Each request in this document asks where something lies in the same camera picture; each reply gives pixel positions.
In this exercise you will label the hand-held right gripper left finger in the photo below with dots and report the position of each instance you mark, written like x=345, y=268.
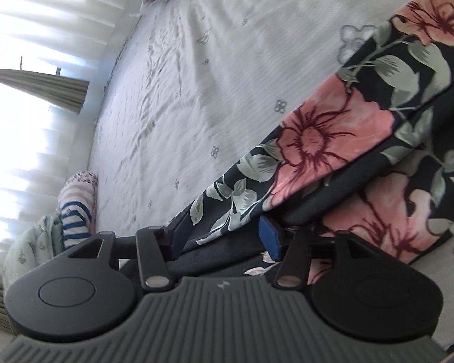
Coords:
x=177, y=239

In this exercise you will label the bed with white sheet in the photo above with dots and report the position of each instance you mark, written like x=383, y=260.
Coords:
x=212, y=83

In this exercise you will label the black floral pants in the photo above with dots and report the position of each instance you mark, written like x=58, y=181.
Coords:
x=314, y=136

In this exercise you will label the blue white striped cloth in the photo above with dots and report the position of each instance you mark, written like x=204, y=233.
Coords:
x=73, y=227

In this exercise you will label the sheer white curtain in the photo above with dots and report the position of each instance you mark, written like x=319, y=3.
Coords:
x=30, y=19

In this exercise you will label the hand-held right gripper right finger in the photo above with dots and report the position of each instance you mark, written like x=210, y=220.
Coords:
x=272, y=234

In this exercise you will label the folded green blanket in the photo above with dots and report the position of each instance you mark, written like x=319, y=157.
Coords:
x=34, y=245

